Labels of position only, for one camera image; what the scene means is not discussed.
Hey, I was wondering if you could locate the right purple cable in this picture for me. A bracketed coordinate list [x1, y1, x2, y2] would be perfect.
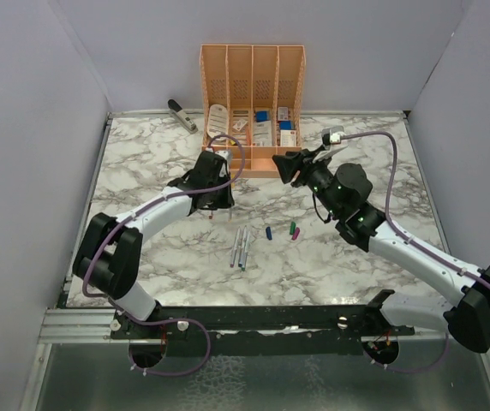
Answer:
[338, 130, 490, 377]

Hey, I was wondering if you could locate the green tipped white pen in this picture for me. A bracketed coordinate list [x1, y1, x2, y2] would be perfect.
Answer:
[241, 231, 251, 271]

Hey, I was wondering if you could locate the orange plastic desk organizer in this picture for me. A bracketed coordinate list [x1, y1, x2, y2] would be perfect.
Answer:
[200, 44, 306, 178]

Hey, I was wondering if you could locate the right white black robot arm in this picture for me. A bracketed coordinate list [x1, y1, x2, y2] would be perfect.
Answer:
[272, 150, 490, 353]

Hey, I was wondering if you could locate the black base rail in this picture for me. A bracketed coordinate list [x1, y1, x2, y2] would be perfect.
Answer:
[111, 303, 414, 357]

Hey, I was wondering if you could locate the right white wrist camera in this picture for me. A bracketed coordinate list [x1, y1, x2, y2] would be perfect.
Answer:
[321, 126, 345, 151]

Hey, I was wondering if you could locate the purple pen cap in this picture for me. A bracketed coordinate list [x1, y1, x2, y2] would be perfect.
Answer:
[291, 227, 300, 241]

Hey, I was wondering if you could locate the blue box in organizer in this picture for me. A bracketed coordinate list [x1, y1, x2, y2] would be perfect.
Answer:
[254, 110, 270, 122]

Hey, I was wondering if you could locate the purple tipped white pen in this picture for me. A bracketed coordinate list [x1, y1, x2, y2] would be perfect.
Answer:
[230, 227, 242, 268]

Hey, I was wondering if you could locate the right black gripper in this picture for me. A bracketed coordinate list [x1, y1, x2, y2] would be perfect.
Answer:
[273, 145, 342, 218]

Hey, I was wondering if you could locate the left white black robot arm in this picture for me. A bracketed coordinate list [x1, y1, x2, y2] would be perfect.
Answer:
[72, 149, 235, 338]

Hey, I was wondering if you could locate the black grey stapler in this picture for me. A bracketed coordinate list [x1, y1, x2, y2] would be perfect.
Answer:
[167, 98, 197, 134]

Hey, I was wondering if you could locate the purple cable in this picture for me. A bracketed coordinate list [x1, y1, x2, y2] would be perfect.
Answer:
[81, 134, 247, 378]
[338, 130, 490, 377]

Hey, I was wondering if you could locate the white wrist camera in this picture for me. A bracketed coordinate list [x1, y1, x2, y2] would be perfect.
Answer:
[321, 126, 345, 151]
[214, 150, 233, 169]

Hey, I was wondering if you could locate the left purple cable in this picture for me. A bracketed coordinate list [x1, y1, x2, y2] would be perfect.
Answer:
[81, 134, 247, 378]

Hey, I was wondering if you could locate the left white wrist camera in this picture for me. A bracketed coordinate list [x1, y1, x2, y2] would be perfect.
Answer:
[214, 150, 233, 169]

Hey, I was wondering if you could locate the white oval card pack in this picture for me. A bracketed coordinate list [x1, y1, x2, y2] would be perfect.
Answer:
[206, 104, 229, 139]

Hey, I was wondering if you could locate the blue tipped white pen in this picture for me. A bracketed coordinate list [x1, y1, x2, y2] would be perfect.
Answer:
[237, 226, 247, 268]

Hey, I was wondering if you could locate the white red box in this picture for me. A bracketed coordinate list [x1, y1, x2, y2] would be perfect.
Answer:
[280, 129, 297, 147]

